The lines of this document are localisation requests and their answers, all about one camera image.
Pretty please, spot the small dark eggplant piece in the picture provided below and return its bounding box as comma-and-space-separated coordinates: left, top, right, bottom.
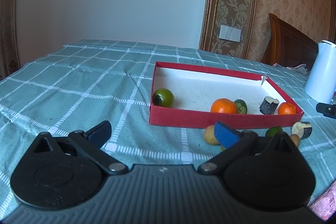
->
291, 122, 313, 140

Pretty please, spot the wooden headboard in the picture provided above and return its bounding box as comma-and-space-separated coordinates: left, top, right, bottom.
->
261, 13, 319, 68

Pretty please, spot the small orange mandarin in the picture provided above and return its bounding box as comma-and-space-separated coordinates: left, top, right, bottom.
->
278, 102, 297, 115

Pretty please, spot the large orange mandarin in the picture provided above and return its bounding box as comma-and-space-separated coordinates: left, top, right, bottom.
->
211, 98, 237, 114

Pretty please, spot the white kettle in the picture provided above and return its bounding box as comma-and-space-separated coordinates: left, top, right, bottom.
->
304, 40, 336, 105

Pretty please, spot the green cucumber piece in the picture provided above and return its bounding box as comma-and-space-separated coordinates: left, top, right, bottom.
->
234, 99, 248, 114

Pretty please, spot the red cardboard box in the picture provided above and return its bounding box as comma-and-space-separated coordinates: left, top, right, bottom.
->
150, 61, 304, 130

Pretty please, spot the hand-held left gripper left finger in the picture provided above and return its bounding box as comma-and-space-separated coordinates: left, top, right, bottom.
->
33, 120, 127, 175

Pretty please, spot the brown pear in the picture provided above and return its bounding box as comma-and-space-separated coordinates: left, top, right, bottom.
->
204, 125, 221, 146

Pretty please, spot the white light switch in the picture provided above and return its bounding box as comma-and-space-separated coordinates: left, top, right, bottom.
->
219, 25, 241, 42

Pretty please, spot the green lime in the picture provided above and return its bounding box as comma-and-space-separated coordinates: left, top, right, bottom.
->
265, 126, 284, 138

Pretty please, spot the pink patterned clothing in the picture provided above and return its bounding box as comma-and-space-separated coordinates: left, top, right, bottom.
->
310, 185, 336, 222

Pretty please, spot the green checked bed sheet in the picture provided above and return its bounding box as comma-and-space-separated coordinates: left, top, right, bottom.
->
0, 39, 336, 216

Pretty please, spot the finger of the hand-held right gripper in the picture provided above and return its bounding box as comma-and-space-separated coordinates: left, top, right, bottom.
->
316, 102, 336, 117

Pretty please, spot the green tomato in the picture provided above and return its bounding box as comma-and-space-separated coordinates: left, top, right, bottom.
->
153, 88, 175, 108

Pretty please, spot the pink crumpled cloth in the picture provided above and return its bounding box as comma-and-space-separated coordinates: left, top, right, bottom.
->
272, 63, 310, 75

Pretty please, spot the large dark eggplant piece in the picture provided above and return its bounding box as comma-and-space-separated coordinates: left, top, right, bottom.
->
259, 96, 280, 115

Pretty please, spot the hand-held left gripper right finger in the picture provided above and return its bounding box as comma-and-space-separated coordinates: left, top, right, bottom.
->
197, 121, 301, 175

